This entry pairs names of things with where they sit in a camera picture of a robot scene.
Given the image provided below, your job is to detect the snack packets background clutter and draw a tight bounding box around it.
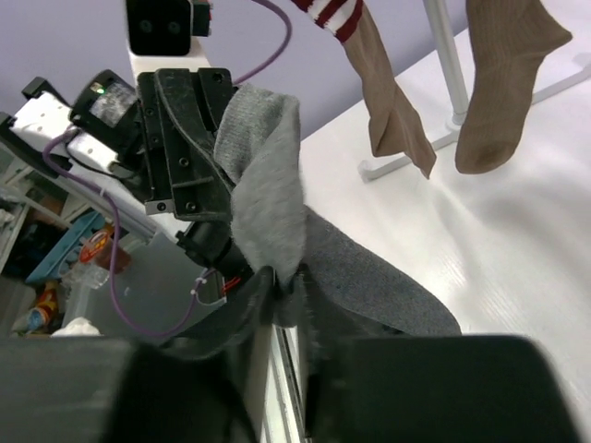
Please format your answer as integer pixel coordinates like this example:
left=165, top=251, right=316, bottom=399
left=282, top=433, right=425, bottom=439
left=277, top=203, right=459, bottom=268
left=11, top=223, right=115, bottom=336

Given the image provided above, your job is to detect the white clothes drying rack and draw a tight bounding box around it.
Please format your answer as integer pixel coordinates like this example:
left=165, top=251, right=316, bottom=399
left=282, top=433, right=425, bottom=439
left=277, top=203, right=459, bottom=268
left=358, top=0, right=591, bottom=184

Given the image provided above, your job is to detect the maroon white striped sock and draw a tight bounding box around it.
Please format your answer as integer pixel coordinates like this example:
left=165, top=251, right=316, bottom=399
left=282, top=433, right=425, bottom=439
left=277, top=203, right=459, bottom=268
left=293, top=0, right=436, bottom=177

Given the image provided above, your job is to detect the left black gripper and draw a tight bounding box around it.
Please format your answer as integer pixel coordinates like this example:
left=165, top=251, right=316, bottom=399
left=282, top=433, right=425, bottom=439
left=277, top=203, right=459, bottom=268
left=69, top=68, right=235, bottom=277

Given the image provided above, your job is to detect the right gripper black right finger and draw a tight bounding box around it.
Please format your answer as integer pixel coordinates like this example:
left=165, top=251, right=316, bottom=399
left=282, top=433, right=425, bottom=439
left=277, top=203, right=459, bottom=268
left=295, top=271, right=582, bottom=442

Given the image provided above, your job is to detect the blue plastic crate background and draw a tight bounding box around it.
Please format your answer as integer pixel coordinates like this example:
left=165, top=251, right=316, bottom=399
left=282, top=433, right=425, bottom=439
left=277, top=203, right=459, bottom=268
left=25, top=211, right=105, bottom=285

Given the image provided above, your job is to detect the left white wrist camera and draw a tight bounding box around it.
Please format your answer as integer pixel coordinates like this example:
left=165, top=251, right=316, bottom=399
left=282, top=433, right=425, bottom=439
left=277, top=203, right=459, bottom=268
left=124, top=0, right=211, bottom=84

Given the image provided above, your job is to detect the aluminium rail frame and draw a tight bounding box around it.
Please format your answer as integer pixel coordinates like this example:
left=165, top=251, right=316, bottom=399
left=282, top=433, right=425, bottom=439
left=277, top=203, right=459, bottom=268
left=0, top=138, right=315, bottom=443

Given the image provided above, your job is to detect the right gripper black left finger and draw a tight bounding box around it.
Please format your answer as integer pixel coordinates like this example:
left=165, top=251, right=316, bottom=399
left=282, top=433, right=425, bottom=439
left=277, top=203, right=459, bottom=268
left=0, top=265, right=278, bottom=443

